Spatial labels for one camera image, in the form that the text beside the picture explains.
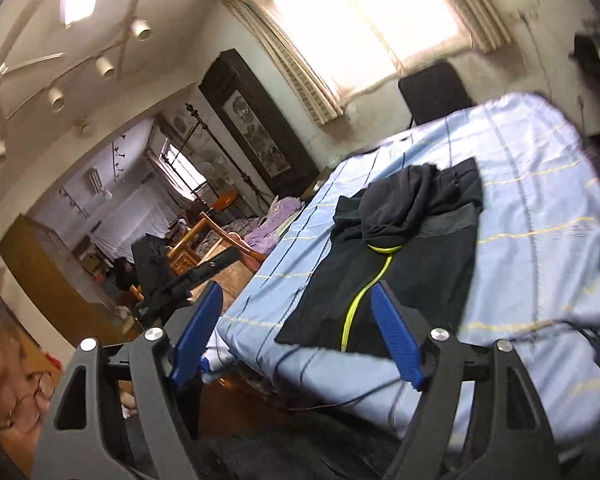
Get bright window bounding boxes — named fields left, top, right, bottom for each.
left=256, top=0, right=471, bottom=102

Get light blue striped bedsheet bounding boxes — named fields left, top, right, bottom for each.
left=216, top=93, right=600, bottom=443

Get black iron coat stand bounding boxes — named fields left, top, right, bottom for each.
left=185, top=103, right=273, bottom=207

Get dark framed landscape painting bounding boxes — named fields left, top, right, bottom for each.
left=199, top=49, right=320, bottom=197

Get left checkered curtain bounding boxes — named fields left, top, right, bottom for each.
left=222, top=0, right=343, bottom=126

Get seated person in background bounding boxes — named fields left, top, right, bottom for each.
left=106, top=257, right=140, bottom=292

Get black cable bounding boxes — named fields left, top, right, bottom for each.
left=284, top=374, right=412, bottom=413

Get ceiling track spotlights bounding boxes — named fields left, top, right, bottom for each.
left=0, top=0, right=151, bottom=166

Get person with glasses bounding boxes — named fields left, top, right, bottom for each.
left=0, top=297, right=55, bottom=479

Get wooden chair with cushion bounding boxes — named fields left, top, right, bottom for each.
left=166, top=212, right=266, bottom=275

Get wooden wardrobe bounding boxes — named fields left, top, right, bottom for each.
left=0, top=214, right=140, bottom=346

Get black hoodie yellow zipper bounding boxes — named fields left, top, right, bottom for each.
left=275, top=158, right=483, bottom=358

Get right checkered curtain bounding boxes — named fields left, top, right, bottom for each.
left=452, top=0, right=513, bottom=53

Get purple clothes pile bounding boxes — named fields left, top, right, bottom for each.
left=244, top=197, right=304, bottom=255

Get black office chair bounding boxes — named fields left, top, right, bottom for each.
left=398, top=61, right=476, bottom=125

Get checkered curtain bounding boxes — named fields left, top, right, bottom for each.
left=452, top=0, right=513, bottom=53
left=222, top=0, right=343, bottom=126

